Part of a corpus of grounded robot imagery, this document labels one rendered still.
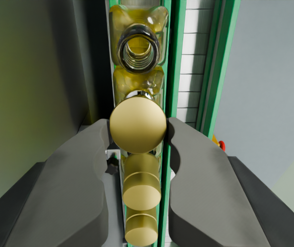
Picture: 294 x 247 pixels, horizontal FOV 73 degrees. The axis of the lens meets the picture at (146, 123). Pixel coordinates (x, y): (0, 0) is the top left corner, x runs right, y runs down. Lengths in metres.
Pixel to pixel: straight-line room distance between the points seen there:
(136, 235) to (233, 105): 0.50
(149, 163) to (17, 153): 0.13
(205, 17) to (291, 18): 0.28
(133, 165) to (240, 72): 0.48
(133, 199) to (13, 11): 0.21
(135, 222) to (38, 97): 0.18
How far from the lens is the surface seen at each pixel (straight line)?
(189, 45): 0.41
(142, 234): 0.23
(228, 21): 0.34
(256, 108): 0.68
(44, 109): 0.28
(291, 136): 0.81
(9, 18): 0.24
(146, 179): 0.17
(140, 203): 0.19
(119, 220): 0.72
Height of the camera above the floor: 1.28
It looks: 60 degrees down
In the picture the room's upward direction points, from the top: 177 degrees clockwise
